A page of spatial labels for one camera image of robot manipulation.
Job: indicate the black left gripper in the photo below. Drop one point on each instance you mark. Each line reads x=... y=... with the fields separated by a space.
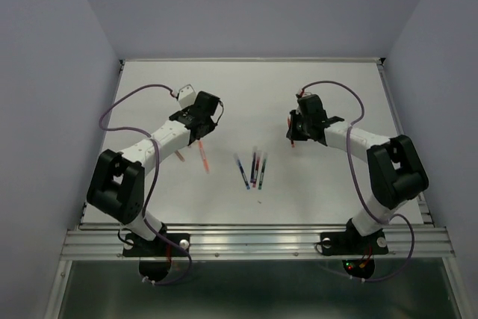
x=211 y=125

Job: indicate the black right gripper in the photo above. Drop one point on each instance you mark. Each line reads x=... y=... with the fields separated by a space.
x=290 y=132

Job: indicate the red pen cap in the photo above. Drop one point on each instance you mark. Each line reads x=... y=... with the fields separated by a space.
x=288 y=134

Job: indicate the red orange marker pen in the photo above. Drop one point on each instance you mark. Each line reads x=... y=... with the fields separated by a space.
x=203 y=157

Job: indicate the blue marker pen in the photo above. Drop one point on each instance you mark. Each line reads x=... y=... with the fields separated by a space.
x=242 y=171

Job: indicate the purple marker pen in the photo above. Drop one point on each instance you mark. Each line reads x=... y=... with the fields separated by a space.
x=258 y=160

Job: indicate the dark red marker pen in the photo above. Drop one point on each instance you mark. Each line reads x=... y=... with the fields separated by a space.
x=252 y=172

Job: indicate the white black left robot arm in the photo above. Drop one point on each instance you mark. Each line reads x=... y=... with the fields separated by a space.
x=117 y=187

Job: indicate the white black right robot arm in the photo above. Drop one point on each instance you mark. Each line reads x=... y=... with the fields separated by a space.
x=395 y=170

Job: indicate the green marker pen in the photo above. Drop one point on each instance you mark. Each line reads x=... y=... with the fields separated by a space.
x=262 y=171

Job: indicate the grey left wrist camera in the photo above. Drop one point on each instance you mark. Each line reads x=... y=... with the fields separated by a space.
x=186 y=96

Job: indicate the aluminium table edge rail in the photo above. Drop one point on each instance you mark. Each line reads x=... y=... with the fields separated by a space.
x=381 y=69

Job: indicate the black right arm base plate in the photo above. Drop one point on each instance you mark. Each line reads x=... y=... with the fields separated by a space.
x=358 y=251

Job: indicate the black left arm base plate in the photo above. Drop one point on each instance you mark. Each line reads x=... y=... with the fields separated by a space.
x=160 y=263

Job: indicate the aluminium front frame rails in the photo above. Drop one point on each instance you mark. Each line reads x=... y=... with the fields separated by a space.
x=264 y=242

